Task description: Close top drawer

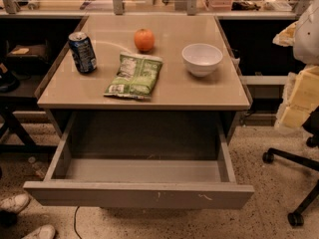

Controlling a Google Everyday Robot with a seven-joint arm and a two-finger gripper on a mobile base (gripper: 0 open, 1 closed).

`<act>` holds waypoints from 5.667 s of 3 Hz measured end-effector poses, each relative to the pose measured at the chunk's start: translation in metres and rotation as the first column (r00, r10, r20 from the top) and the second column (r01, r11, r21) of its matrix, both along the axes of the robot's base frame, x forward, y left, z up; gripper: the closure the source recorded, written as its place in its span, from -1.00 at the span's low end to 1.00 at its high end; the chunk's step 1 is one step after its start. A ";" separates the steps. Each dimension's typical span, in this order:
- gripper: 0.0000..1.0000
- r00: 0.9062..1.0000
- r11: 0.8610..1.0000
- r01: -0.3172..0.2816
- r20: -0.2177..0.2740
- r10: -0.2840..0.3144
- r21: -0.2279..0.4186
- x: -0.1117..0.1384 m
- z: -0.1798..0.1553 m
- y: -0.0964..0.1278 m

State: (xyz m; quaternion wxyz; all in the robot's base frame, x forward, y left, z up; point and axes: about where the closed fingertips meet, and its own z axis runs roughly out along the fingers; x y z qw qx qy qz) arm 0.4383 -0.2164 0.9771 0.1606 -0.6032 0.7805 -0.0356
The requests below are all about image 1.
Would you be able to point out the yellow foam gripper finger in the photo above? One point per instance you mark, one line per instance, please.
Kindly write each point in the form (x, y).
(299, 99)

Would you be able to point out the grey top drawer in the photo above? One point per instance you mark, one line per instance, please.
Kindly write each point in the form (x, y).
(177, 160)

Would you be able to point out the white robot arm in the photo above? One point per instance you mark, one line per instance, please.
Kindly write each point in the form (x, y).
(303, 37)

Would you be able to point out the white bowl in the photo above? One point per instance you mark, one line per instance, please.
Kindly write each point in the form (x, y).
(201, 59)

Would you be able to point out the green chip bag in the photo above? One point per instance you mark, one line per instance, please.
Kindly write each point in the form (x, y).
(136, 77)

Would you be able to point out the orange fruit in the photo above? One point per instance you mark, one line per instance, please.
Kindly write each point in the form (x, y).
(144, 40)

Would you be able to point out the blue soda can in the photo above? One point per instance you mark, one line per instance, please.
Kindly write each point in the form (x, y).
(82, 52)

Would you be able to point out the clear plastic bottle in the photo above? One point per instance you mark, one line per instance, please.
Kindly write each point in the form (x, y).
(40, 168)

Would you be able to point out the black side table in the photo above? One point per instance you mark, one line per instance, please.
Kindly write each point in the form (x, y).
(23, 68)

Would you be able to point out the white shoe lower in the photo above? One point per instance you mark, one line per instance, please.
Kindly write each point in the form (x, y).
(42, 232)

